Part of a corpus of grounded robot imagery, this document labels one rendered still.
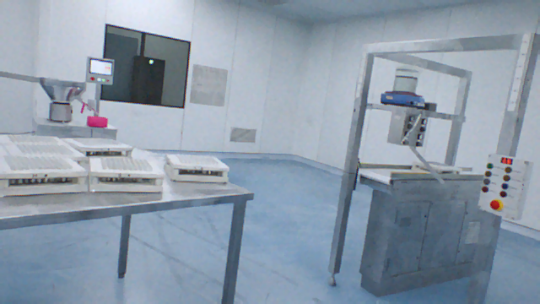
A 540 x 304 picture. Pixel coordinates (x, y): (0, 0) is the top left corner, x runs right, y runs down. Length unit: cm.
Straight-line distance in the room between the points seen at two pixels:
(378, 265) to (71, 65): 526
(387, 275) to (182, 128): 508
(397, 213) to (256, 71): 552
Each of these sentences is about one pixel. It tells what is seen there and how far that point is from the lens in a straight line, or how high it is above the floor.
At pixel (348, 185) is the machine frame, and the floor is 72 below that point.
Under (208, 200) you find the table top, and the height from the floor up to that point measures 81.
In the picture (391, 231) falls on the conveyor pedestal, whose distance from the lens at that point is 271.
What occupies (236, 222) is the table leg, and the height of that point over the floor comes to 69.
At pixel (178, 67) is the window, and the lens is 704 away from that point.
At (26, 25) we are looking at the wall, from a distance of 659.
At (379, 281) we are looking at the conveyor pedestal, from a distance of 282.
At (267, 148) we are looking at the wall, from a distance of 808.
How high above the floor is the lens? 121
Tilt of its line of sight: 7 degrees down
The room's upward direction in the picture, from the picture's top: 8 degrees clockwise
